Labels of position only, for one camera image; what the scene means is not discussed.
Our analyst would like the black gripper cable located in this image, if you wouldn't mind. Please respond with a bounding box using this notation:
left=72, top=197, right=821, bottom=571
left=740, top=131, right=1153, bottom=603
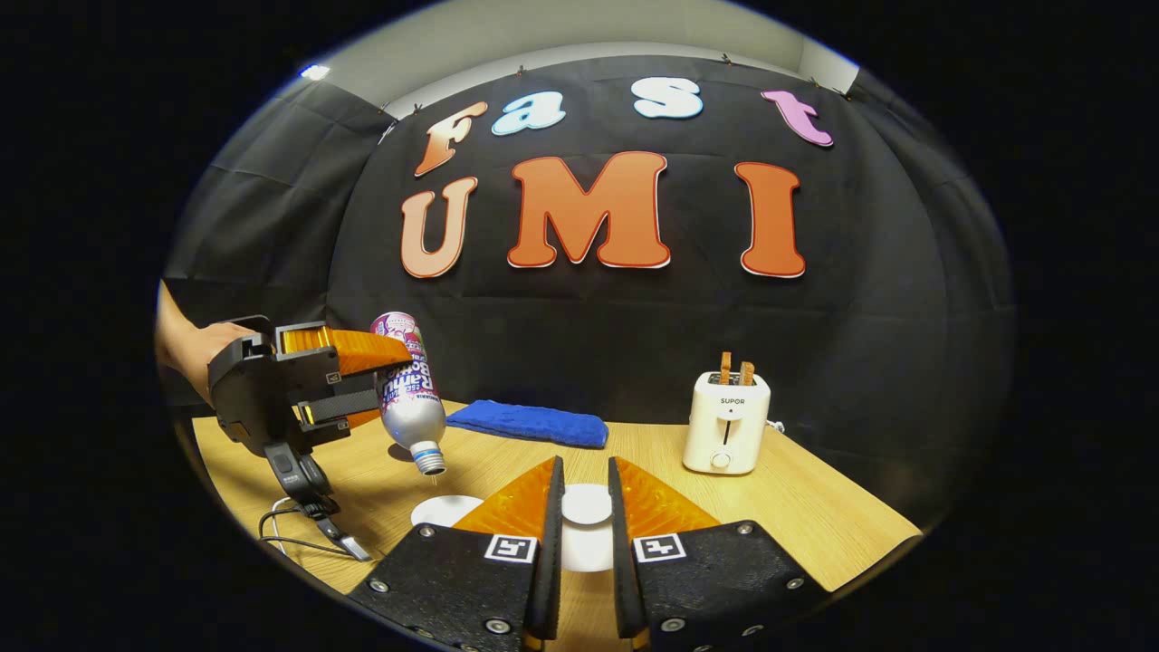
left=259, top=505, right=350, bottom=557

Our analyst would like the blue folded towel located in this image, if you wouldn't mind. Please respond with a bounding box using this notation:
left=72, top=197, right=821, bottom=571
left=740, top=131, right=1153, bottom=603
left=445, top=399, right=609, bottom=450

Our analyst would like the silver water bottle red label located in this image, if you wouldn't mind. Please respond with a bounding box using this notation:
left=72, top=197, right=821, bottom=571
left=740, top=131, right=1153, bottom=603
left=369, top=312, right=448, bottom=477

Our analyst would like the white teacup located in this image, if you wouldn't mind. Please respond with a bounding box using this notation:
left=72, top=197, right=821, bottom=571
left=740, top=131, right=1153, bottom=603
left=411, top=494, right=486, bottom=529

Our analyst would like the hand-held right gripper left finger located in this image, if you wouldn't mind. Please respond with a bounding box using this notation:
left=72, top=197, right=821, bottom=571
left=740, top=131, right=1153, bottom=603
left=347, top=455, right=566, bottom=652

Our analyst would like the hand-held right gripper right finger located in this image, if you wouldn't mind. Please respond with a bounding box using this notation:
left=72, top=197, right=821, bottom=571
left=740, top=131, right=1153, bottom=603
left=607, top=455, right=829, bottom=652

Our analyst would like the white toaster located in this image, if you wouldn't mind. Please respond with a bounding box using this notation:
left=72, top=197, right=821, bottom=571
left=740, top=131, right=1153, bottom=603
left=682, top=370, right=772, bottom=476

